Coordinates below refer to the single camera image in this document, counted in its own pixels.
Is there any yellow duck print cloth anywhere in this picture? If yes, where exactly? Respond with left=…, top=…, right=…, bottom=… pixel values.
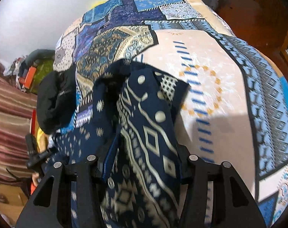
left=37, top=128, right=49, bottom=153

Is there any navy patterned large garment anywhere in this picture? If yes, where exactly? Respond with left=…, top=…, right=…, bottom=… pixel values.
left=47, top=59, right=189, bottom=227

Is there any green patterned bag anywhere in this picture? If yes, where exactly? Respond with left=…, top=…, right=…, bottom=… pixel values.
left=29, top=59, right=54, bottom=95

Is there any grey stuffed cloth bundle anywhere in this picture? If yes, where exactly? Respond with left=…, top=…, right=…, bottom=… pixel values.
left=24, top=49, right=55, bottom=65

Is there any black garment pile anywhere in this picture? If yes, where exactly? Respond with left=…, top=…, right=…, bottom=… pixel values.
left=37, top=65, right=76, bottom=134

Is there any blue patchwork bed blanket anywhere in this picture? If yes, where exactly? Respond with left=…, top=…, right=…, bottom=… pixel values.
left=53, top=0, right=288, bottom=227

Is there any striped maroon curtain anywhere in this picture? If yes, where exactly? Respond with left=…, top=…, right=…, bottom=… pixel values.
left=0, top=63, right=37, bottom=186

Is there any orange box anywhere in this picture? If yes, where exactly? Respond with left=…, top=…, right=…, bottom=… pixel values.
left=23, top=66, right=37, bottom=89

